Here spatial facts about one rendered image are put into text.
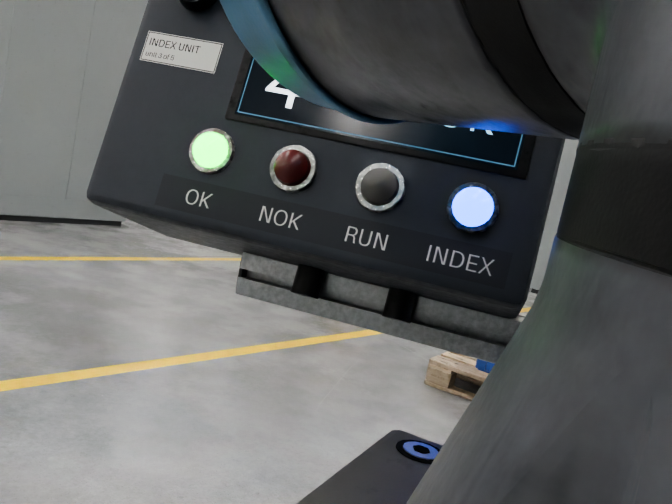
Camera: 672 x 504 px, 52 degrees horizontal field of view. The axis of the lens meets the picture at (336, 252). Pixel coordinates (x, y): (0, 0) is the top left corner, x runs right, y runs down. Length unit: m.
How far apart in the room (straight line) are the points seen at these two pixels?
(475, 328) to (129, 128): 0.24
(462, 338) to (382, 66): 0.28
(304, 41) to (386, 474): 0.13
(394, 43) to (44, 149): 6.47
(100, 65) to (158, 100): 6.39
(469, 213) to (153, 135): 0.19
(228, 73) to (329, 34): 0.24
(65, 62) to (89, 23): 0.42
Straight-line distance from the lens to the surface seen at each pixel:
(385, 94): 0.18
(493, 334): 0.44
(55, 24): 6.59
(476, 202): 0.36
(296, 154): 0.38
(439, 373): 3.84
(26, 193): 6.60
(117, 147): 0.43
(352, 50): 0.17
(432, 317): 0.43
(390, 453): 0.23
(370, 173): 0.37
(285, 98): 0.40
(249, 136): 0.40
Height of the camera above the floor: 1.13
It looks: 8 degrees down
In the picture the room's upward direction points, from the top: 12 degrees clockwise
